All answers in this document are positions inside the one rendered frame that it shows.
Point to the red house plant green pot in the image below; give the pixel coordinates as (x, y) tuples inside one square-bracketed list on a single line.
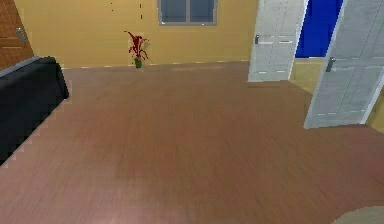
[(137, 50)]

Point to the grey framed window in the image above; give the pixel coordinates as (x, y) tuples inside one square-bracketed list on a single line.
[(187, 11)]

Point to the white panelled door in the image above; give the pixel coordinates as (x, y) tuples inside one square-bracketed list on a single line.
[(275, 43), (350, 70)]

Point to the black sofa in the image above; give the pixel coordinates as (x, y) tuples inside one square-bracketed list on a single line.
[(26, 96)]

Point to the brown wooden door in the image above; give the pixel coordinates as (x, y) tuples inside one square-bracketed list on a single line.
[(10, 40)]

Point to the beige round table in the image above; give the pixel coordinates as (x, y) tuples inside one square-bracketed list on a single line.
[(361, 216)]

